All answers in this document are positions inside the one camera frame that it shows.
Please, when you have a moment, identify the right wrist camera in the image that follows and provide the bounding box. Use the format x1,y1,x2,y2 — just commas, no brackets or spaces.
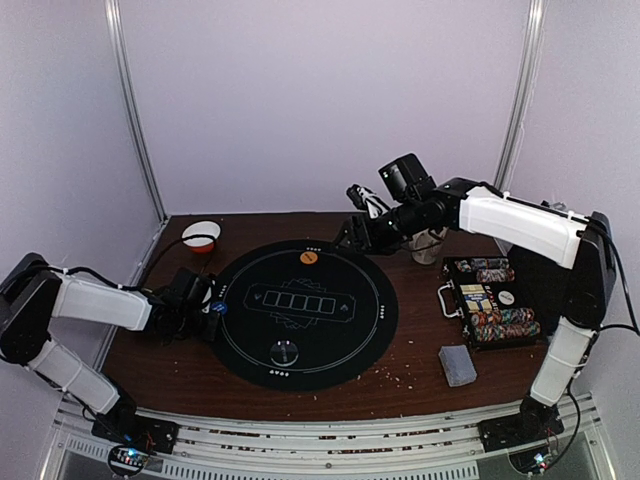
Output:
346,184,390,219

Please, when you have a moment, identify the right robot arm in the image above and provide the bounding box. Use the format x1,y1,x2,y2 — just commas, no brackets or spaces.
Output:
333,178,622,442

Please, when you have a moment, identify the round black poker mat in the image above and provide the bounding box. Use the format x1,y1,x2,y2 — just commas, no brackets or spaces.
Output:
212,240,399,392

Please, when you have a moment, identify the cream ceramic mug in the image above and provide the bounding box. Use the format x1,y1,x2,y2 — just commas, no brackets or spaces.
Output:
409,227,448,266

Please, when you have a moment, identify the black poker chip case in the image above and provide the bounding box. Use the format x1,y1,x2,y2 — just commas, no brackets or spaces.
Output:
436,234,608,352

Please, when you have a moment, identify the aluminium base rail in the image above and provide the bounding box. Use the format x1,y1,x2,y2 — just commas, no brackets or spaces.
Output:
36,394,622,479

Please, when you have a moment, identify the blue small blind button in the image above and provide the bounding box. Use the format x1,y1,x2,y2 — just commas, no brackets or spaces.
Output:
209,301,228,316

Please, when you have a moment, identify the right aluminium frame post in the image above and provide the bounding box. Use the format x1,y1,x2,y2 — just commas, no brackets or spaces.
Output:
493,0,547,190

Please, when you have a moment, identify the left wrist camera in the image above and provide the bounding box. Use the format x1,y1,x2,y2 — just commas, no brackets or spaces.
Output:
170,268,215,307

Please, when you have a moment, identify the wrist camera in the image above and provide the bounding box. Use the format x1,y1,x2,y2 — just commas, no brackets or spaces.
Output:
346,184,390,219
170,268,215,307

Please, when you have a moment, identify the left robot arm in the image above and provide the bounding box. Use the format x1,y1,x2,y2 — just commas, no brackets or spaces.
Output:
1,253,217,444

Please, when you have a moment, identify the orange big blind button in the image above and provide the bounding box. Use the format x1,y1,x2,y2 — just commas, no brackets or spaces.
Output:
300,250,319,265

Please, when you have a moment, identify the orange white bowl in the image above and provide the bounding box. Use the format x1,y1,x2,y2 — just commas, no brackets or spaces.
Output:
181,221,221,254

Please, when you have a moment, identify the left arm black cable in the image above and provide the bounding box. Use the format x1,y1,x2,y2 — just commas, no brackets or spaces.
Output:
144,230,221,294

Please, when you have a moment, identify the grey card deck box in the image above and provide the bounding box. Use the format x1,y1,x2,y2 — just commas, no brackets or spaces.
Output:
438,345,477,388

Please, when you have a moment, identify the clear black dealer button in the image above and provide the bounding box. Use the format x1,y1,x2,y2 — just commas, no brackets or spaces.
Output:
270,340,299,367

